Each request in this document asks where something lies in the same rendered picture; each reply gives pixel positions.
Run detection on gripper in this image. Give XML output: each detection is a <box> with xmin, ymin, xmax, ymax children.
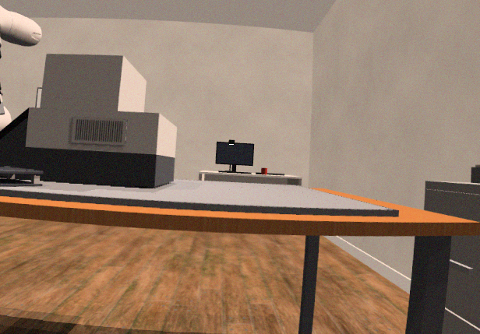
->
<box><xmin>0</xmin><ymin>51</ymin><xmax>5</xmax><ymax>115</ymax></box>

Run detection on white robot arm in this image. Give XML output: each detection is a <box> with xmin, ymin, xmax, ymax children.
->
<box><xmin>0</xmin><ymin>6</ymin><xmax>42</xmax><ymax>131</ymax></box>

